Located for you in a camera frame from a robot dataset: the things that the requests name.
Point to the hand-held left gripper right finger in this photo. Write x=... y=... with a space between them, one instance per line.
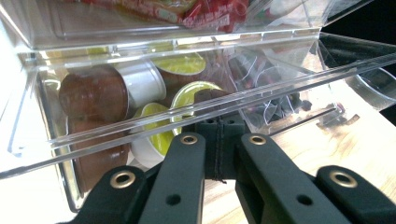
x=229 y=127

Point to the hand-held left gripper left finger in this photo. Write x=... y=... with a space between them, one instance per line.
x=211 y=127

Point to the white capsule green lid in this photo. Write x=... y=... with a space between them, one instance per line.
x=155 y=146
x=186 y=95
x=180 y=63
x=143 y=81

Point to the pile of tea bags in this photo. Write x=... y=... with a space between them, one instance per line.
x=264 y=81

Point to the red snack packets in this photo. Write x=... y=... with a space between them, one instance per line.
x=202 y=12

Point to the brown coffee capsule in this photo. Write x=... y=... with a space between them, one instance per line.
x=96 y=161
x=93 y=93

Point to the clear plastic cup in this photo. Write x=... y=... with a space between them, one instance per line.
x=373 y=90

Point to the clear acrylic drawer with snacks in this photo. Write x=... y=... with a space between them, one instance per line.
x=93 y=21

